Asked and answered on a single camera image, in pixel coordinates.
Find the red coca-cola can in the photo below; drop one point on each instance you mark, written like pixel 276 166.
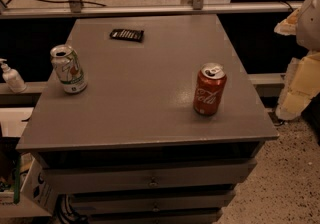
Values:
pixel 211 80

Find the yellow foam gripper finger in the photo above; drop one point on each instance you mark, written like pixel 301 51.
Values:
pixel 288 25
pixel 301 85

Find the white cardboard box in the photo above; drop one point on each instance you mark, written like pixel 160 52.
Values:
pixel 24 191

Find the white pump bottle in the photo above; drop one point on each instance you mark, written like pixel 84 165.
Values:
pixel 12 78

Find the white green 7up can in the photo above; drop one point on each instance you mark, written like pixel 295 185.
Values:
pixel 68 69

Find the grey drawer cabinet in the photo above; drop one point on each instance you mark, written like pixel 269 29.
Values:
pixel 130 148

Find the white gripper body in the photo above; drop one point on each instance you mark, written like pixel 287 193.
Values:
pixel 310 23

